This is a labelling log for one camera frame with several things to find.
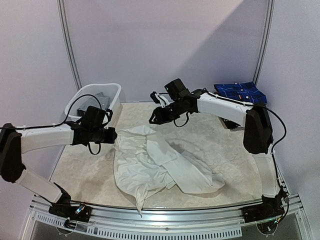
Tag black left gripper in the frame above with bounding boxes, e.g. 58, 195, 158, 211
90, 126, 117, 144

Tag white cloth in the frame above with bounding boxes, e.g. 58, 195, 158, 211
113, 125, 225, 212

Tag blue plaid shirt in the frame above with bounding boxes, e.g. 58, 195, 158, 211
213, 81, 268, 105

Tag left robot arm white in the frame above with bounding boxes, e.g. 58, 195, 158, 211
0, 106, 117, 217

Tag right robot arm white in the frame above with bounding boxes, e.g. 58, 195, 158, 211
149, 78, 288, 218

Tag white plastic laundry basket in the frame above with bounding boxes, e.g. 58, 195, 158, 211
64, 83, 122, 127

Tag grey folded garment in basket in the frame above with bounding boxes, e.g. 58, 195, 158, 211
76, 92, 110, 117

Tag black folded garment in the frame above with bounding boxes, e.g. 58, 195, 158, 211
220, 118, 244, 131

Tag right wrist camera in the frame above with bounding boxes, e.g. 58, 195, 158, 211
150, 91, 170, 108

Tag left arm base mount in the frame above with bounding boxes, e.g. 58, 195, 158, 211
48, 197, 93, 230

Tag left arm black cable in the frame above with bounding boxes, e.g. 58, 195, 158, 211
0, 93, 112, 156

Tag left wall aluminium profile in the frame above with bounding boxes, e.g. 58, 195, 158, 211
57, 0, 82, 90

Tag wall aluminium profile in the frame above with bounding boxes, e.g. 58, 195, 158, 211
57, 0, 82, 90
252, 0, 275, 85

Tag aluminium front rail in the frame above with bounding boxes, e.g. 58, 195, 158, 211
21, 194, 313, 240

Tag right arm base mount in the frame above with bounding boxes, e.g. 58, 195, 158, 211
240, 193, 290, 236

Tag right wall aluminium profile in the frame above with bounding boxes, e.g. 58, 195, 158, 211
252, 0, 275, 85

